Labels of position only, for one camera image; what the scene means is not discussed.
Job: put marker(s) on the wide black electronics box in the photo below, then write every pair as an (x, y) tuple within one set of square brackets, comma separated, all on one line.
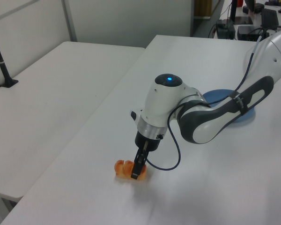
[(248, 31)]

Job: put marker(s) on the black monitor stand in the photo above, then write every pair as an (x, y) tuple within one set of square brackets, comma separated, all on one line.
[(234, 11)]

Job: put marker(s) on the black camera pole stand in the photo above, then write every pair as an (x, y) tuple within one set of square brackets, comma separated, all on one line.
[(2, 65)]

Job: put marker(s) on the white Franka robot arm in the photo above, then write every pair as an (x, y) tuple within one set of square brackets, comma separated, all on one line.
[(159, 103)]

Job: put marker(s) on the orange bread loaf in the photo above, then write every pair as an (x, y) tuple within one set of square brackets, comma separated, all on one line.
[(123, 168)]

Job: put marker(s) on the grey partition post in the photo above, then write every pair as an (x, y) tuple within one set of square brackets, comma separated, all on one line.
[(69, 21)]

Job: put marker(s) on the wooden cabinet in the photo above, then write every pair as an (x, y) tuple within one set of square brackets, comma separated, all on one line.
[(202, 8)]

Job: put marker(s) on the blue round plate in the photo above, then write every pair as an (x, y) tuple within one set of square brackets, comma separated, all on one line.
[(215, 96)]

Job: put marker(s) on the small black electronics box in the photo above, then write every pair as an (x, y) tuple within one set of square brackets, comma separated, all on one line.
[(224, 29)]

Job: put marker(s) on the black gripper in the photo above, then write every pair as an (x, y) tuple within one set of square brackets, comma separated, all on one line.
[(150, 144)]

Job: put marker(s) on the white side table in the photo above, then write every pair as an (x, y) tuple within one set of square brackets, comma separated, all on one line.
[(49, 105)]

